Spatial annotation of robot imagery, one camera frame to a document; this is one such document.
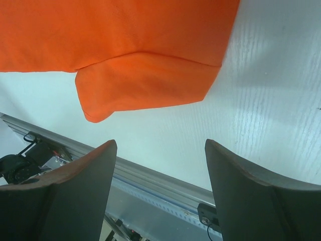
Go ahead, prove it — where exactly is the white slotted cable duct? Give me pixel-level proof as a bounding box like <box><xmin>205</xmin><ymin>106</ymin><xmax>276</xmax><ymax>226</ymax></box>
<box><xmin>112</xmin><ymin>178</ymin><xmax>206</xmax><ymax>229</ymax></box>

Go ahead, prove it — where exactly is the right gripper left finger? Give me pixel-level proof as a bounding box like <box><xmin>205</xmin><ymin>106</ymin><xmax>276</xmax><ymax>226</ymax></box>
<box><xmin>1</xmin><ymin>140</ymin><xmax>117</xmax><ymax>240</ymax></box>

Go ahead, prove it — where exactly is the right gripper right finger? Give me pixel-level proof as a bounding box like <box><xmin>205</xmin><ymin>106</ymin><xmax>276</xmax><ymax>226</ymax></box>
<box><xmin>205</xmin><ymin>140</ymin><xmax>320</xmax><ymax>240</ymax></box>

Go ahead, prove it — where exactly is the aluminium extrusion rail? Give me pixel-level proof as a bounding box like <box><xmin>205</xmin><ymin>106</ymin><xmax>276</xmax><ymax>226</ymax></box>
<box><xmin>1</xmin><ymin>114</ymin><xmax>215</xmax><ymax>210</ymax></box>

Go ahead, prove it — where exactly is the orange t shirt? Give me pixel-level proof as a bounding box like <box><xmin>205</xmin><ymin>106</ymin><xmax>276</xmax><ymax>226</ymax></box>
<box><xmin>1</xmin><ymin>1</ymin><xmax>239</xmax><ymax>123</ymax></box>

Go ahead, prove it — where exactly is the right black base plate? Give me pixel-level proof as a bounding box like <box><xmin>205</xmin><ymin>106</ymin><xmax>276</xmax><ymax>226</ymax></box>
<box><xmin>197</xmin><ymin>203</ymin><xmax>221</xmax><ymax>233</ymax></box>

